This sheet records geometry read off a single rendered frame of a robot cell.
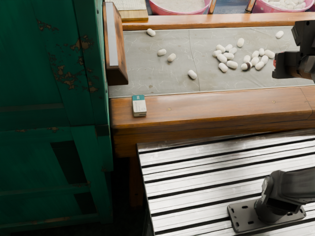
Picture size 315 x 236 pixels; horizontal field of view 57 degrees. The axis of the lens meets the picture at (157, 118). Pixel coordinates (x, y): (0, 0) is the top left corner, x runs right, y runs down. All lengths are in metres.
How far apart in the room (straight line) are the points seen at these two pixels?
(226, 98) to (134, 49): 0.35
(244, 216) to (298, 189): 0.22
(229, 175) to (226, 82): 0.30
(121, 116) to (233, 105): 0.32
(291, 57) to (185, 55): 0.37
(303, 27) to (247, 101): 0.26
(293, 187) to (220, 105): 0.32
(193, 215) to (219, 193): 0.10
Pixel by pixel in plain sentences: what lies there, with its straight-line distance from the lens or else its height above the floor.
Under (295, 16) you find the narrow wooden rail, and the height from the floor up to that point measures 0.76.
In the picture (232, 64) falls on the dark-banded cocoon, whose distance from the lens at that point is 0.99.
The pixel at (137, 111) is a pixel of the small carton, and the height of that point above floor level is 0.79.
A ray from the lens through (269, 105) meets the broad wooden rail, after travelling 0.90.
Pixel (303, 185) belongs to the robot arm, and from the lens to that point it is 0.62.
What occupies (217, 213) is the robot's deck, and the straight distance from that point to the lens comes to 0.80.
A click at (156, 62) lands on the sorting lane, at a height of 0.74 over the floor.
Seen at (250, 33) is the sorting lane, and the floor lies 0.74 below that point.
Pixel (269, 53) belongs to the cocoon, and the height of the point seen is 0.76.
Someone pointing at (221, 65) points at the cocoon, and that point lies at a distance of 0.97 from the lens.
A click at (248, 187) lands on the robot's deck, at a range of 0.85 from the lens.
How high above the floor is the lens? 1.41
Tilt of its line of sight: 55 degrees down
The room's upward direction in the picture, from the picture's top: 7 degrees clockwise
